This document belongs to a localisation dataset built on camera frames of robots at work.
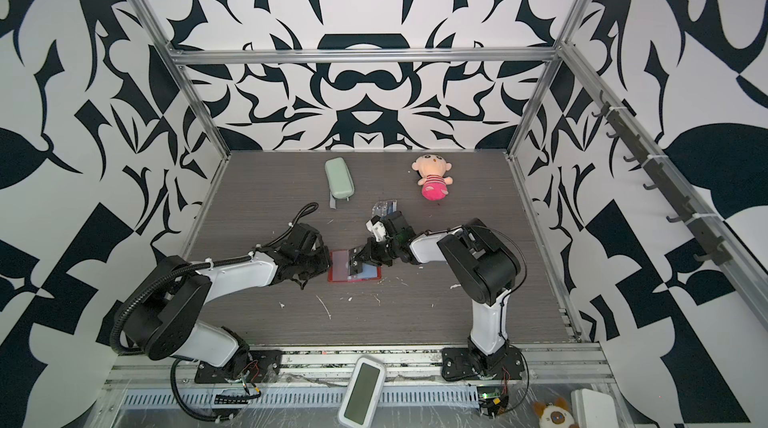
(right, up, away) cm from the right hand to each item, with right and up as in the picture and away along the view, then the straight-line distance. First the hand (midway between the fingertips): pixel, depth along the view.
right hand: (356, 258), depth 90 cm
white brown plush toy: (+46, -28, -24) cm, 59 cm away
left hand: (-6, 0, +1) cm, 6 cm away
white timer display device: (+3, -24, -22) cm, 33 cm away
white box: (+53, -27, -24) cm, 64 cm away
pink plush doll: (+25, +27, +18) cm, 41 cm away
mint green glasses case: (-8, +24, +19) cm, 32 cm away
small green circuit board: (+33, -29, -19) cm, 48 cm away
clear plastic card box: (+8, +14, +11) cm, 20 cm away
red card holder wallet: (-5, -3, 0) cm, 6 cm away
